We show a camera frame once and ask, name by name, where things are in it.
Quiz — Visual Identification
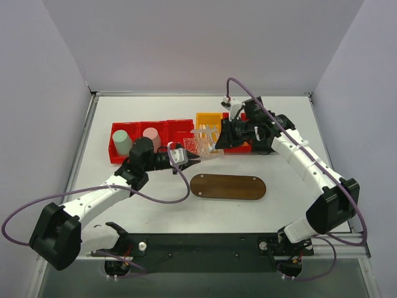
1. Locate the clear textured glass holder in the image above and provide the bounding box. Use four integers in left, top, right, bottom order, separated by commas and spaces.
184, 129, 224, 160

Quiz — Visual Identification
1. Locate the pink cup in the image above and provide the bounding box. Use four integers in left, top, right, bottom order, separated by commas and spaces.
143, 127, 161, 151

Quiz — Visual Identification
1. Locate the green cup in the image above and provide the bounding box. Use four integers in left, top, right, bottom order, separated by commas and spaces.
112, 130, 133, 156

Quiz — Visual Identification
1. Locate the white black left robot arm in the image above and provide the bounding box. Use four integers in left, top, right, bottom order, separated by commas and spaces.
29, 137, 200, 271

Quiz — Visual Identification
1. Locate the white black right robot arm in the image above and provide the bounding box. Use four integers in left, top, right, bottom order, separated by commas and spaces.
215, 97, 360, 243

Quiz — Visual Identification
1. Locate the red toothpaste bin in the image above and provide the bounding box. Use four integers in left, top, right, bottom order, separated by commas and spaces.
221, 112, 252, 155

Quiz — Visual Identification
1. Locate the brown oval wooden tray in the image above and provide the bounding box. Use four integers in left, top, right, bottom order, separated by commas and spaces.
189, 174, 267, 201

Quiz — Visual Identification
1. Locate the yellow bin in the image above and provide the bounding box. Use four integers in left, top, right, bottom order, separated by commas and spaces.
195, 112, 223, 147

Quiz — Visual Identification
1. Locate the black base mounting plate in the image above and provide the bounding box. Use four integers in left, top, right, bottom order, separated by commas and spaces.
106, 233, 314, 273

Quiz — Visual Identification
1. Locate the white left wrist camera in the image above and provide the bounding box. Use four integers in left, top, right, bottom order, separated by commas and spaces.
167, 142, 189, 166

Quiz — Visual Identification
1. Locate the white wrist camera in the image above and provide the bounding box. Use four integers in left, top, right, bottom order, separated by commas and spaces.
167, 142, 189, 166
221, 96, 244, 121

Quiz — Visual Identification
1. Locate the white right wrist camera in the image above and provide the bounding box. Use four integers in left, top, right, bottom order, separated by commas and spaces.
221, 96, 244, 121

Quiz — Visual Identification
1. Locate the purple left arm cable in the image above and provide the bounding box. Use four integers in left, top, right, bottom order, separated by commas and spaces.
1, 145, 190, 279

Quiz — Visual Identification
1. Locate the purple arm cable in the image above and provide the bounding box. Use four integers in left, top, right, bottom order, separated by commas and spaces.
225, 77, 369, 282
1, 145, 190, 279

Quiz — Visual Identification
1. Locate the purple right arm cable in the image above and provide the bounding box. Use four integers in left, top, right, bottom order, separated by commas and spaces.
225, 77, 369, 282

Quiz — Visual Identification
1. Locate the aluminium table frame rail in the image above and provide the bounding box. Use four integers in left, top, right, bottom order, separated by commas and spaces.
27, 95, 369, 297

